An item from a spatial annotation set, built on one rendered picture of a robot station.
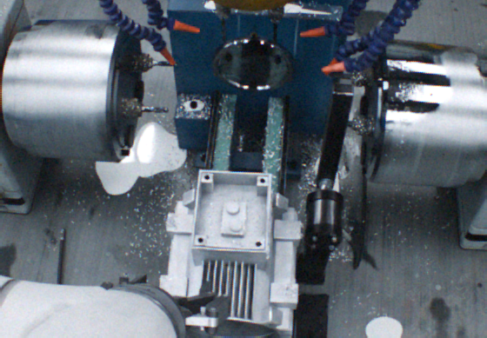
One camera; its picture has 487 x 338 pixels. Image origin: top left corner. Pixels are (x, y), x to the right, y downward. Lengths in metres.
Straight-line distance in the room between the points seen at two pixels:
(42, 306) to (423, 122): 0.72
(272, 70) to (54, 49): 0.40
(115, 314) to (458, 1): 1.44
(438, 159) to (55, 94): 0.62
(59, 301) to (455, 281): 0.95
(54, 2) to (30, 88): 0.66
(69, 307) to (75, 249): 0.84
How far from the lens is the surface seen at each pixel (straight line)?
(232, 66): 1.21
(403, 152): 1.04
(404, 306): 1.24
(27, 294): 0.48
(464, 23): 1.69
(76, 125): 1.07
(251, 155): 1.30
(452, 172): 1.09
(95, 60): 1.06
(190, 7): 1.13
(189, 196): 0.98
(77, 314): 0.43
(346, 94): 0.88
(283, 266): 0.95
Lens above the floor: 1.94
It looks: 58 degrees down
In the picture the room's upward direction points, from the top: straight up
